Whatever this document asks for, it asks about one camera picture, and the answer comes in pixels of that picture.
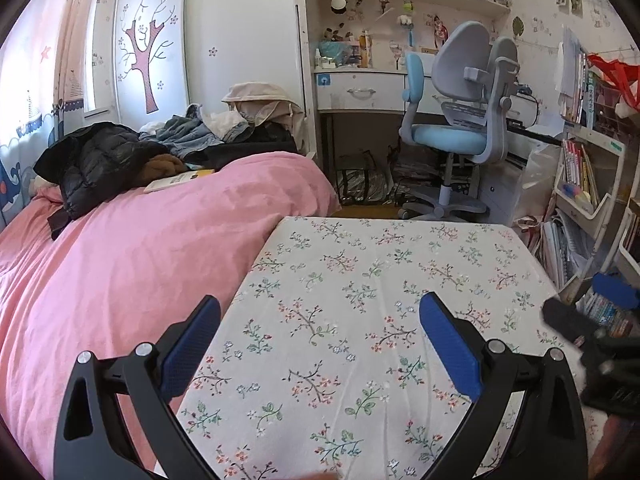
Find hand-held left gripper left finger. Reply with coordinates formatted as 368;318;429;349
52;294;222;480

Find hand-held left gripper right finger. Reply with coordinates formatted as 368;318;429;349
419;291;588;480

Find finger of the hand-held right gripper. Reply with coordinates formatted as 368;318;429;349
591;272;640;311
542;297;606;343

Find pink blanket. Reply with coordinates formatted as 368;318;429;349
0;152;342;480

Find row of colourful books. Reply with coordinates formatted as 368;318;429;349
562;140;601;206

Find clear plastic bag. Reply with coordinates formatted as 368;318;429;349
512;140;563;226

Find yellow white book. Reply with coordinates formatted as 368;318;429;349
144;169;216;194

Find brown plush toy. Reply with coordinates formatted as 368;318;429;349
135;154;187;186

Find silver bag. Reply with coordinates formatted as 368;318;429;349
336;157;396;203

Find black puffer jacket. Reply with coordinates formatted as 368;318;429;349
34;122;171;238

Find blue grey desk chair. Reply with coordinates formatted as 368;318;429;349
398;21;521;222

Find blue denim clothing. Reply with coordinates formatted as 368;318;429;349
140;105;251;158

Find black garment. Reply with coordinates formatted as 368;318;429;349
185;125;301;168

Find upright books and papers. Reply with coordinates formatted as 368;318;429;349
557;27;601;126

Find red bag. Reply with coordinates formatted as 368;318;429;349
585;52;640;111

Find white cloth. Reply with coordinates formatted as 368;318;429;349
205;110;246;138

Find white desk with drawer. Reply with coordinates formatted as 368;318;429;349
312;67;541;113

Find printed curtain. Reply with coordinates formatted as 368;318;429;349
0;0;126;221

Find white wardrobe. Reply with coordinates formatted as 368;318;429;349
112;0;306;126

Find pink tree wall sticker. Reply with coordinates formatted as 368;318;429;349
116;0;177;115

